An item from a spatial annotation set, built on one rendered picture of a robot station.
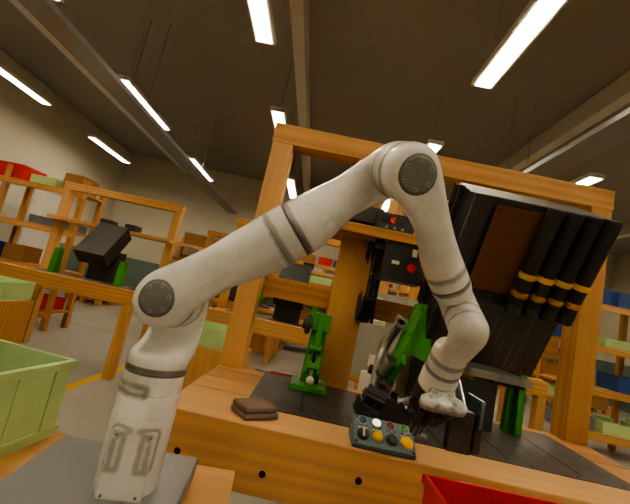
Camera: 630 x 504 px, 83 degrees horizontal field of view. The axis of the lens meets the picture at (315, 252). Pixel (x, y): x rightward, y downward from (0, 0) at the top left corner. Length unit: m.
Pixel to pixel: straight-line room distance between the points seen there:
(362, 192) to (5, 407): 0.78
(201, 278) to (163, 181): 12.16
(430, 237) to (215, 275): 0.33
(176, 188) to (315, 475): 11.83
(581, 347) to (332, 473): 1.22
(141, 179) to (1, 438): 12.22
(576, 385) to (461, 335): 1.19
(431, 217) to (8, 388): 0.83
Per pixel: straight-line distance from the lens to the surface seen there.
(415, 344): 1.16
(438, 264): 0.62
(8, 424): 0.97
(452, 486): 0.90
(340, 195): 0.57
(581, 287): 1.17
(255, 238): 0.53
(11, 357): 1.13
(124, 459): 0.64
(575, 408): 1.86
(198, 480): 0.80
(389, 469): 0.97
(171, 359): 0.60
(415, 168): 0.54
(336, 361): 1.50
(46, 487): 0.70
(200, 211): 12.01
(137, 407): 0.62
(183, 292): 0.56
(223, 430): 0.95
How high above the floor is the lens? 1.22
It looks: 7 degrees up
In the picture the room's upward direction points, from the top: 12 degrees clockwise
